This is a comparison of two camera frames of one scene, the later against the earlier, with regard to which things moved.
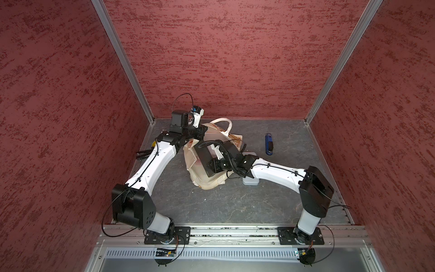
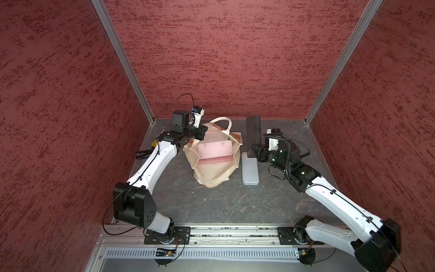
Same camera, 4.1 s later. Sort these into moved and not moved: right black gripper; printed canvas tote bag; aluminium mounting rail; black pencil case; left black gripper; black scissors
Moved: right black gripper; black pencil case
Not moved: printed canvas tote bag; left black gripper; black scissors; aluminium mounting rail
